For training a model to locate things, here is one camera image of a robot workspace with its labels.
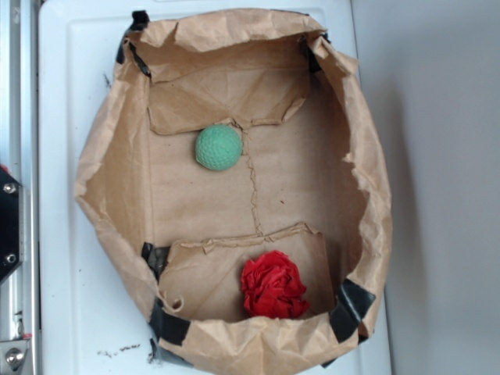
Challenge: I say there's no red paper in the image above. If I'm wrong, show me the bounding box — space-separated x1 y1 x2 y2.
241 250 309 319

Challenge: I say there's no aluminium frame rail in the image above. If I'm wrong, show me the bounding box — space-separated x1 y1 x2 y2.
0 0 41 375

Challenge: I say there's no brown paper lined box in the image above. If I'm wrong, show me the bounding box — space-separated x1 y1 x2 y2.
74 9 392 374

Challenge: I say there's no black bracket with screws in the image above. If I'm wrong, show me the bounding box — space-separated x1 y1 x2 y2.
0 164 23 284

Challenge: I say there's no green textured ball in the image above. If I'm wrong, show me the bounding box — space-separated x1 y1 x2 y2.
195 124 242 171

